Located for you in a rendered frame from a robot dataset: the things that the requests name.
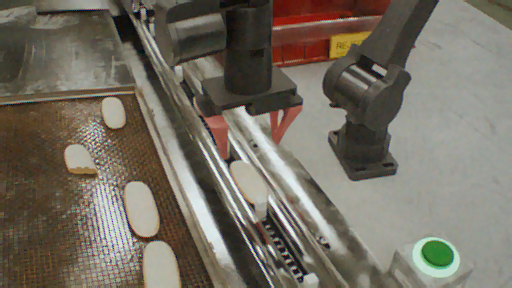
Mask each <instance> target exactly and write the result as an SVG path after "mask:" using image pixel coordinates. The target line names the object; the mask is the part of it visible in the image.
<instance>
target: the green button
mask: <svg viewBox="0 0 512 288"><path fill-rule="evenodd" d="M420 258H421V259H422V260H423V263H424V264H427V266H428V267H431V268H433V269H435V270H437V269H438V270H445V269H449V267H451V265H452V263H453V261H454V259H455V255H454V250H452V247H451V246H450V245H448V244H447V243H446V242H443V241H440V240H438V239H434V240H430V241H427V242H425V243H424V245H423V246H422V248H421V251H420Z"/></svg>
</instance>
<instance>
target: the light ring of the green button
mask: <svg viewBox="0 0 512 288"><path fill-rule="evenodd" d="M434 239H435V238H426V239H423V240H420V242H418V243H417V244H416V246H415V248H414V250H413V257H414V262H415V263H416V264H417V267H419V268H420V270H422V271H424V272H425V273H426V274H429V275H431V276H436V277H444V276H448V275H450V274H452V273H454V272H455V270H456V269H457V268H458V265H459V255H458V253H457V251H456V250H455V249H454V248H453V246H452V245H450V244H449V243H448V242H447V241H443V240H441V239H439V238H436V239H438V240H440V241H443V242H446V243H447V244H448V245H450V246H451V247H452V250H454V255H455V259H454V261H453V265H452V266H451V267H449V269H445V270H438V269H437V270H435V269H433V268H431V267H428V266H427V264H424V263H423V260H422V259H421V258H420V248H422V247H421V246H422V245H424V243H425V242H427V241H430V240H434Z"/></svg>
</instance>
